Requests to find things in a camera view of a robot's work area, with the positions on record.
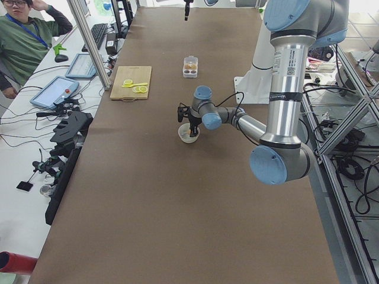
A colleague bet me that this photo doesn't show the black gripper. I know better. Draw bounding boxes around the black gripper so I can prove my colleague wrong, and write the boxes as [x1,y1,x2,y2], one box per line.
[184,1,190,21]
[188,114,202,137]

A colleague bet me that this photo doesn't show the clear plastic egg box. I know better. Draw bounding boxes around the clear plastic egg box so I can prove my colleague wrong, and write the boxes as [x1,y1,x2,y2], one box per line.
[182,55,198,78]

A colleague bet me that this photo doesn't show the white round bowl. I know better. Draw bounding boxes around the white round bowl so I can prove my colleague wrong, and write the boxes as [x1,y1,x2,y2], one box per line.
[178,123,200,144]

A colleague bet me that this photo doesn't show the bamboo cutting board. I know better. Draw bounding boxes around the bamboo cutting board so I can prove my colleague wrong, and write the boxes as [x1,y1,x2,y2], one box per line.
[110,66,152,101]

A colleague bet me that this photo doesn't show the yellow plastic knife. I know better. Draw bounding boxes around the yellow plastic knife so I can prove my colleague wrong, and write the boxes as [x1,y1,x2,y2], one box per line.
[130,82,148,88]

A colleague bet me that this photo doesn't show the black keyboard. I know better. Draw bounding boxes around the black keyboard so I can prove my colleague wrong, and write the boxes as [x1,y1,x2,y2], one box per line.
[91,23,108,50]

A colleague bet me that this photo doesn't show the far blue teach pendant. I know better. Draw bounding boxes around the far blue teach pendant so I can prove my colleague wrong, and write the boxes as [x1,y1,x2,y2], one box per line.
[65,53,96,80]

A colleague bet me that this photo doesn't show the blue teach pendant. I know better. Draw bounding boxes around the blue teach pendant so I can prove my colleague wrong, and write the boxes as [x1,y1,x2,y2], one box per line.
[30,76,79,108]
[65,53,96,80]

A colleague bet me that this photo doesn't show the black tool rack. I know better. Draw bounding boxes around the black tool rack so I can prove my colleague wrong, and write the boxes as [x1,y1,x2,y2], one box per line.
[33,111,93,225]

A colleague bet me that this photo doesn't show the near blue teach pendant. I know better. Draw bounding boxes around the near blue teach pendant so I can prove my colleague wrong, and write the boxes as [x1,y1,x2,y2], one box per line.
[30,76,79,108]

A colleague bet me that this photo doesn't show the person in green sweater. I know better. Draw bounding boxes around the person in green sweater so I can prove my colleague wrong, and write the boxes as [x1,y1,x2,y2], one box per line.
[1,1,73,87]

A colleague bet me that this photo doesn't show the red cylinder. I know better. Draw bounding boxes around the red cylinder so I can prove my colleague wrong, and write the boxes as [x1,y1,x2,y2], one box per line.
[1,251,38,275]

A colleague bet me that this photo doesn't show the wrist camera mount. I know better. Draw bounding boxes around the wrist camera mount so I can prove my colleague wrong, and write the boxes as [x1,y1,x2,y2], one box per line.
[177,102,190,122]

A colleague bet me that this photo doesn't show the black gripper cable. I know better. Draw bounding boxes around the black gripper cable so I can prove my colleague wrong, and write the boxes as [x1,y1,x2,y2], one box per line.
[213,91,267,146]

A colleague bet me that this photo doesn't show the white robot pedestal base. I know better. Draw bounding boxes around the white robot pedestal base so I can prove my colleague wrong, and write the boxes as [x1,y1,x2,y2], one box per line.
[233,11,273,105]

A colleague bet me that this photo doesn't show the aluminium frame post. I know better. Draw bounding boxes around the aluminium frame post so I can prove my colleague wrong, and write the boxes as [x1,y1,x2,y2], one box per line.
[67,0,111,91]

